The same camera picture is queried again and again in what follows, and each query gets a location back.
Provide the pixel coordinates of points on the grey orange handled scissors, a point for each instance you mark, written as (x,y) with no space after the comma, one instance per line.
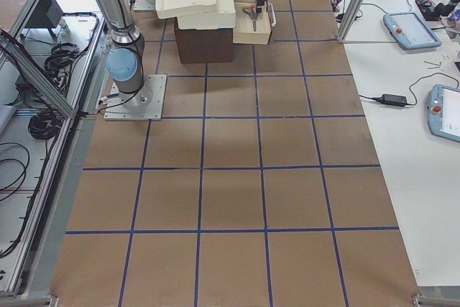
(251,12)

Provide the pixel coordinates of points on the light wooden drawer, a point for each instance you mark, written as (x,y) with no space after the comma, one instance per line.
(244,33)

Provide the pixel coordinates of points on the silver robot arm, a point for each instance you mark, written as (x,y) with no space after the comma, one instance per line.
(124,64)

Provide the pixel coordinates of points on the dark brown wooden cabinet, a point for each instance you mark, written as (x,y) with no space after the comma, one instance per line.
(204,45)

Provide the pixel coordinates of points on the blue teach pendant far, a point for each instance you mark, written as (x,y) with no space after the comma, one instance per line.
(410,31)

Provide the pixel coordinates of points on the blue teach pendant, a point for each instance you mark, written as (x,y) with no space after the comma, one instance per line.
(443,112)
(410,31)

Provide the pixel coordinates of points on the black power adapter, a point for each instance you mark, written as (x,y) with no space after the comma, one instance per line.
(391,100)

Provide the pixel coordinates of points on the blue teach pendant near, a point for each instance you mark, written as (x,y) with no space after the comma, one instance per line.
(443,112)

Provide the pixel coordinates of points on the white drawer handle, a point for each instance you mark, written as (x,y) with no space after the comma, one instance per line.
(272,16)

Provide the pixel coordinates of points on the aluminium frame post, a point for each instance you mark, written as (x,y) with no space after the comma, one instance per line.
(354,1)

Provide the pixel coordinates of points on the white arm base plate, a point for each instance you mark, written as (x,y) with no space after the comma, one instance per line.
(147,104)

